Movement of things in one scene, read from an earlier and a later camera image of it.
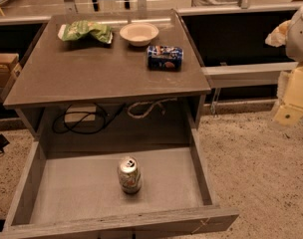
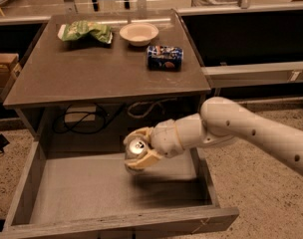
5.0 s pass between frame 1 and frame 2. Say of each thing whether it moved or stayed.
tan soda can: moved
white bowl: stayed
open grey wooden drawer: stayed
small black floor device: stayed
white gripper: moved
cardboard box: stayed
